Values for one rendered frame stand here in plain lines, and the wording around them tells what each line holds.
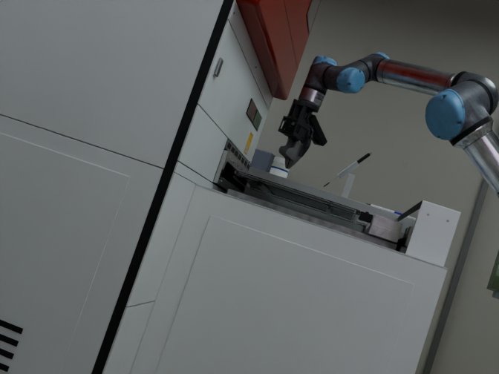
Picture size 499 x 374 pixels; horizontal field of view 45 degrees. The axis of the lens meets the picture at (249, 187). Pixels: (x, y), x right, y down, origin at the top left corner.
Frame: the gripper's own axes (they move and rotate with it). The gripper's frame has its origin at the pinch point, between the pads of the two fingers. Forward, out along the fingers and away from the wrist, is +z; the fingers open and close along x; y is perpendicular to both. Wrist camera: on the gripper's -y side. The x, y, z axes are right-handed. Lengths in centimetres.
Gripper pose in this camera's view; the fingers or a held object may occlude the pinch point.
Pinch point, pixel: (289, 165)
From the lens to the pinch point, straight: 193.1
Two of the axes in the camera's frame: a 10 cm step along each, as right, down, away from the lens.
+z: -3.6, 9.3, 0.1
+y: -7.0, -2.7, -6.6
